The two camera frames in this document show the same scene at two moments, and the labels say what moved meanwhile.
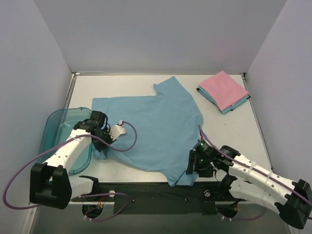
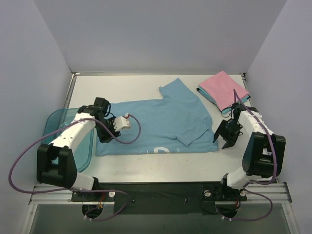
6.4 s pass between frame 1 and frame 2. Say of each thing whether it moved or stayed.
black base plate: stayed
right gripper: moved
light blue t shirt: moved
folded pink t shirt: stayed
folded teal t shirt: stayed
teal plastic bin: stayed
